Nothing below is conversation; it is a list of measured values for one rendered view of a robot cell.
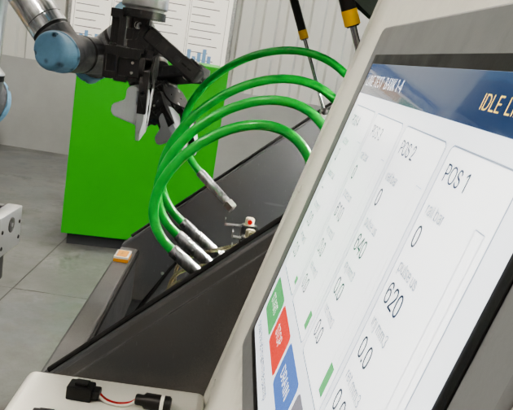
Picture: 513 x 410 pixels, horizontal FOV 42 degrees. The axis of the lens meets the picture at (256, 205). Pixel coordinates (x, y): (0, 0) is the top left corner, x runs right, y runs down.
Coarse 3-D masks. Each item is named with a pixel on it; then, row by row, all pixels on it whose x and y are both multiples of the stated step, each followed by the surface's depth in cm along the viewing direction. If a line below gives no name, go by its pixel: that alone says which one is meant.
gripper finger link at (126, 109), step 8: (128, 88) 111; (136, 88) 111; (128, 96) 111; (136, 96) 111; (112, 104) 112; (120, 104) 111; (128, 104) 111; (136, 104) 112; (112, 112) 112; (120, 112) 112; (128, 112) 112; (128, 120) 112; (136, 120) 112; (144, 120) 112; (136, 128) 112; (144, 128) 113; (136, 136) 114
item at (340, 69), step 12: (276, 48) 118; (288, 48) 117; (300, 48) 117; (240, 60) 121; (324, 60) 115; (216, 72) 123; (204, 84) 124; (192, 96) 125; (192, 108) 127; (192, 156) 128; (192, 168) 128
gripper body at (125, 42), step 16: (112, 16) 110; (128, 16) 109; (144, 16) 107; (160, 16) 109; (112, 32) 111; (128, 32) 110; (144, 32) 109; (112, 48) 108; (128, 48) 108; (144, 48) 111; (112, 64) 110; (128, 64) 109; (144, 64) 109; (128, 80) 110
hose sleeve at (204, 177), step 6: (198, 174) 127; (204, 174) 127; (204, 180) 126; (210, 180) 126; (210, 186) 126; (216, 186) 126; (216, 192) 126; (222, 192) 126; (222, 198) 126; (228, 198) 126; (222, 204) 126
